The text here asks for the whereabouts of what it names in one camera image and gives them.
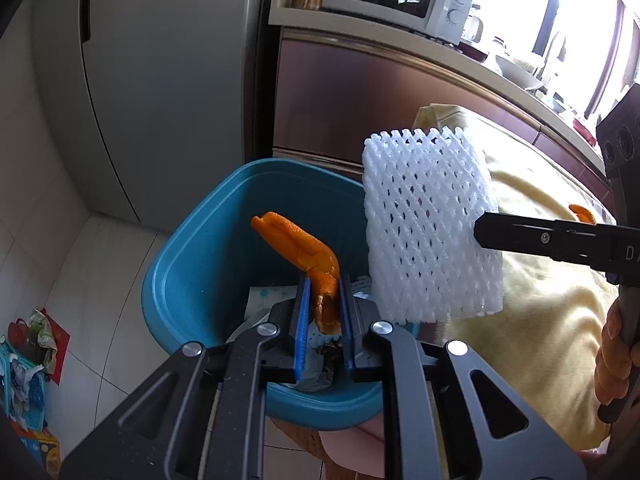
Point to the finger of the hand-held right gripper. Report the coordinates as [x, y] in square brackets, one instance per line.
[530, 237]

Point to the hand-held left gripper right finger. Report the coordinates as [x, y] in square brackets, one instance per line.
[346, 330]

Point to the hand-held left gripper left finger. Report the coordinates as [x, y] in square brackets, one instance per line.
[302, 330]

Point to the large orange peel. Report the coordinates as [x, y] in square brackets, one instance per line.
[300, 250]

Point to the white foam fruit net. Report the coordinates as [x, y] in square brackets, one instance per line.
[425, 220]

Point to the blue plastic waste bin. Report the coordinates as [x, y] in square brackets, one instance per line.
[200, 260]

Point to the person's right hand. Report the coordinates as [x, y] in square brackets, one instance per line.
[610, 360]

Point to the grey crumpled paper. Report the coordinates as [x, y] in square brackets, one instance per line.
[320, 370]

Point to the small orange peel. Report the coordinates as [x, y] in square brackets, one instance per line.
[582, 214]

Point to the yellow tablecloth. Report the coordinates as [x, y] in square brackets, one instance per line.
[540, 310]

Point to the person's pink clothing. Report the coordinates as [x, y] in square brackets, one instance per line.
[350, 452]

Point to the white bowl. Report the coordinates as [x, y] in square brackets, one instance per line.
[515, 77]

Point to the kitchen window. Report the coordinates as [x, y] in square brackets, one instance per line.
[580, 10]

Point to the dark red bowl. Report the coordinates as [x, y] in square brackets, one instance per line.
[472, 51]

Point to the glass kettle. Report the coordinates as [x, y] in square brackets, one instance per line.
[472, 27]

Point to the kitchen counter cabinet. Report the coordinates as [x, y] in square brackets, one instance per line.
[350, 100]

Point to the red packaging bag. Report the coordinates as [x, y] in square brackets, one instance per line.
[60, 345]

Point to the grey refrigerator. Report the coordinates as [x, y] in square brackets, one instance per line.
[175, 85]

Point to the teal plastic basket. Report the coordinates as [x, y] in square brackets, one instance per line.
[32, 395]

